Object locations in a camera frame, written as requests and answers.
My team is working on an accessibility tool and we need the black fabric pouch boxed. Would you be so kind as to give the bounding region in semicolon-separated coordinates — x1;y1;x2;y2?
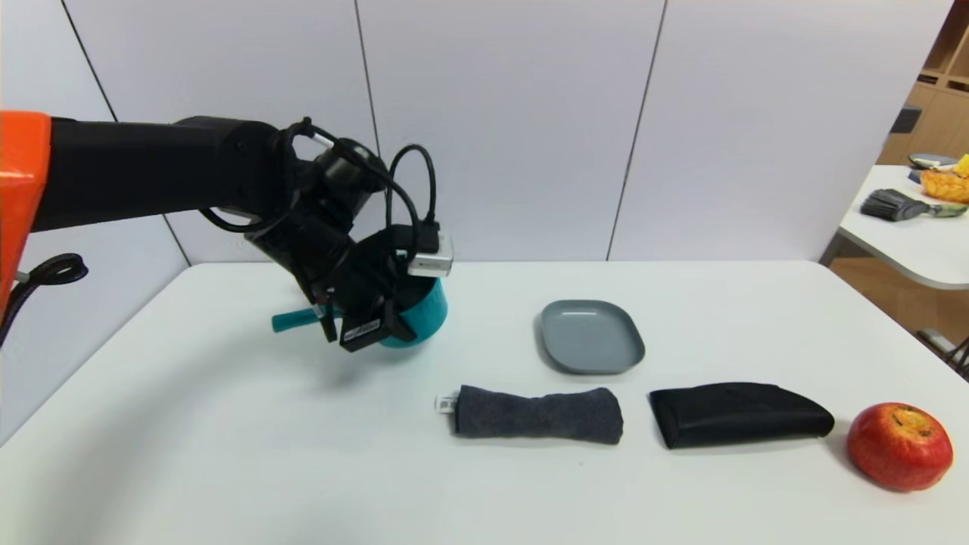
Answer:
649;381;836;450

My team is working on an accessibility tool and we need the yellow woven basket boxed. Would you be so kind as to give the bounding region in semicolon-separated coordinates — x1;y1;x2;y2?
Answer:
920;168;969;204

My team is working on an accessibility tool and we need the grey bristle brush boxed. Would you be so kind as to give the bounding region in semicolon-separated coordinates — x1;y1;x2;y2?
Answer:
860;189;968;223

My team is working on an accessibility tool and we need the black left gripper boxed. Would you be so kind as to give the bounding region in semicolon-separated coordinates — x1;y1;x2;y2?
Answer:
319;236;418;353

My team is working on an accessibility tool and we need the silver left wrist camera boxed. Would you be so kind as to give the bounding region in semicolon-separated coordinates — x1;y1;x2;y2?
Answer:
407;232;455;277

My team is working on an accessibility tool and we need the white side table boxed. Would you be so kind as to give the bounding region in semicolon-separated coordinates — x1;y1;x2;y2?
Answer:
818;165;969;291

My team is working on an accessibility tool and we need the black looped camera cable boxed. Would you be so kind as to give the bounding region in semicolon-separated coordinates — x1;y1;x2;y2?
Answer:
385;143;441;254

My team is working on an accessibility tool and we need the rolled dark grey towel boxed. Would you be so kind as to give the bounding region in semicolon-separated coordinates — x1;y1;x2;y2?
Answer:
435;385;625;445

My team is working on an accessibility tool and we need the wooden shelf unit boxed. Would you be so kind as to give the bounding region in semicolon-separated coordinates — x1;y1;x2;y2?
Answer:
876;0;969;167

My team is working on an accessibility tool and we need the red apple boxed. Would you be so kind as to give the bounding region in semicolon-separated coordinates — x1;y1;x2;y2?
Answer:
846;402;954;492

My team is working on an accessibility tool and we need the teal saucepan with handle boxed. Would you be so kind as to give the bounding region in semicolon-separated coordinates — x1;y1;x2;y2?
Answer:
272;276;449;350

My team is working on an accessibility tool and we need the black cable at arm base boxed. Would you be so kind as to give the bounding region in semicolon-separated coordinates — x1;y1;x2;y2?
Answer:
0;253;89;345

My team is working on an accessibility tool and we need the grey rounded square dish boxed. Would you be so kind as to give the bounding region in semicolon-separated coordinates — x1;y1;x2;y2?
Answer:
541;300;646;375

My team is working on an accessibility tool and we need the black chair base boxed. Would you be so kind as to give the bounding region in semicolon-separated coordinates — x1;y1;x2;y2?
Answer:
916;329;969;381

